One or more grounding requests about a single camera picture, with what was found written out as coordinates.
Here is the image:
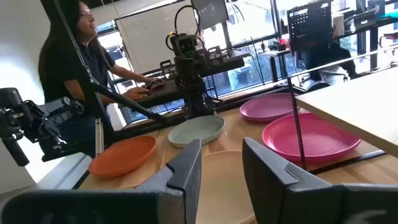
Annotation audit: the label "person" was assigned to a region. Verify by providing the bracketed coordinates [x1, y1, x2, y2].
[37, 0, 164, 158]
[300, 42, 358, 88]

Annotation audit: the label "white cup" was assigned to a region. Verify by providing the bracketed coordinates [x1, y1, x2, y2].
[332, 14, 345, 37]

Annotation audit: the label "black leader arm with handle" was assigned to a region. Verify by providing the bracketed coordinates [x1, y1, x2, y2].
[0, 87, 85, 167]

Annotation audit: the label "dark wall screen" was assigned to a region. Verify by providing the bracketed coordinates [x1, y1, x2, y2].
[191, 0, 231, 30]

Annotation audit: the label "hot pink plate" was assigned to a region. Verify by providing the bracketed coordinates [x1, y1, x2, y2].
[261, 112, 363, 164]

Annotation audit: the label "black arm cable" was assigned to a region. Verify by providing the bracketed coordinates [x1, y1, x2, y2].
[164, 4, 202, 52]

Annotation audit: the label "dark red bowl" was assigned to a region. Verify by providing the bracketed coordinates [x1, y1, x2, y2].
[88, 135, 157, 179]

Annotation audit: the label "black office desk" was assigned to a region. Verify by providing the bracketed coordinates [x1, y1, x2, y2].
[136, 51, 251, 108]

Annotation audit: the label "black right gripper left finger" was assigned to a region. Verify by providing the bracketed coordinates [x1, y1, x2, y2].
[0, 138, 203, 224]

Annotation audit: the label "white whiteboard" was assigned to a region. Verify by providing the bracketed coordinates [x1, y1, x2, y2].
[114, 0, 200, 75]

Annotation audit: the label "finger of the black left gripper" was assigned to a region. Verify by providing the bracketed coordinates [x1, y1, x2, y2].
[160, 59, 174, 76]
[207, 45, 222, 62]

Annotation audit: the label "wooden shelf black metal legs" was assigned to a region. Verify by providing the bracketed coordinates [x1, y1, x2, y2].
[286, 46, 398, 175]

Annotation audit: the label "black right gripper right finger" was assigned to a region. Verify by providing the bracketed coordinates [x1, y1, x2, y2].
[243, 137, 398, 224]

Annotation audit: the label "white office chair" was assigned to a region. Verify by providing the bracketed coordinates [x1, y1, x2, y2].
[298, 70, 349, 91]

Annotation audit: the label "black storage rack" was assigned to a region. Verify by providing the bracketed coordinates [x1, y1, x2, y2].
[334, 0, 398, 72]

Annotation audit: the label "large window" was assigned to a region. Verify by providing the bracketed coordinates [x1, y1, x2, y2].
[95, 0, 398, 124]

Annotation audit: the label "dusty purple plate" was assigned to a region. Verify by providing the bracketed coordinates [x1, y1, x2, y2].
[239, 93, 300, 123]

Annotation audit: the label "small black side table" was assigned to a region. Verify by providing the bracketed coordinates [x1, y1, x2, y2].
[257, 49, 290, 83]

